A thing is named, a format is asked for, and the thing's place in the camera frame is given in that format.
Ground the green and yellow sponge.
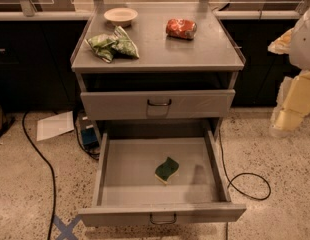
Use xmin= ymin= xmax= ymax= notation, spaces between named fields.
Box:
xmin=155 ymin=157 xmax=179 ymax=185

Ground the black drawer handle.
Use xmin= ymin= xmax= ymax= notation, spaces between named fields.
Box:
xmin=149 ymin=214 xmax=177 ymax=225
xmin=147 ymin=99 xmax=172 ymax=107

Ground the blue box on floor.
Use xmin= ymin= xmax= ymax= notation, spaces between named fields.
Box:
xmin=80 ymin=128 xmax=99 ymax=148

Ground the crushed orange soda can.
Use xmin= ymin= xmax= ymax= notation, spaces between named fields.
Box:
xmin=166 ymin=19 xmax=197 ymax=40

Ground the green chip bag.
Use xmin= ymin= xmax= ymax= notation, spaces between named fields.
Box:
xmin=85 ymin=26 xmax=139 ymax=63

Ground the white ceramic bowl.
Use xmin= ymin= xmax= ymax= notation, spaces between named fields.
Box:
xmin=104 ymin=8 xmax=138 ymax=27

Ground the open grey middle drawer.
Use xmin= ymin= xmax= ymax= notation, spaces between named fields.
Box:
xmin=79 ymin=130 xmax=246 ymax=227

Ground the grey upper drawer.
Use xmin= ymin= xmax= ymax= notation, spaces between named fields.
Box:
xmin=81 ymin=90 xmax=235 ymax=120

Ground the grey metal drawer cabinet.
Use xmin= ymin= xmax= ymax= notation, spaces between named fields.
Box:
xmin=71 ymin=2 xmax=245 ymax=136

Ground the black upper drawer handle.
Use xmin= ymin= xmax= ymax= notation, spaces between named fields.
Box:
xmin=147 ymin=99 xmax=172 ymax=107

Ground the black middle drawer handle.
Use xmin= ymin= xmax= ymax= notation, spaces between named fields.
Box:
xmin=149 ymin=214 xmax=177 ymax=225

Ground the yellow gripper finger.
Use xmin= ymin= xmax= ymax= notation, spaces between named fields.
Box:
xmin=269 ymin=70 xmax=310 ymax=138
xmin=268 ymin=29 xmax=293 ymax=55

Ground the white paper sheet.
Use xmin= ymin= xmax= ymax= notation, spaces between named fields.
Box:
xmin=37 ymin=111 xmax=74 ymax=141

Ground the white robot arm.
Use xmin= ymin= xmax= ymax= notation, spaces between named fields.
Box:
xmin=268 ymin=8 xmax=310 ymax=137

